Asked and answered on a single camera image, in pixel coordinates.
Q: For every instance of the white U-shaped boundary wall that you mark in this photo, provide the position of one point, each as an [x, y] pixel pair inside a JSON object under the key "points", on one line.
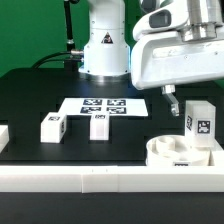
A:
{"points": [[90, 179]]}

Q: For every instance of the white round stool seat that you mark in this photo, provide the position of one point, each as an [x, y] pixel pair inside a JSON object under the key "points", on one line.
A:
{"points": [[173, 150]]}

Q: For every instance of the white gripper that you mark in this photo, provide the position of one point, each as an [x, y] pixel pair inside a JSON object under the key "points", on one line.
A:
{"points": [[177, 45]]}

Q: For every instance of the white marker tag sheet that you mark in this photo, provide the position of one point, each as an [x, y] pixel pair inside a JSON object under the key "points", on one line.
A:
{"points": [[115, 106]]}

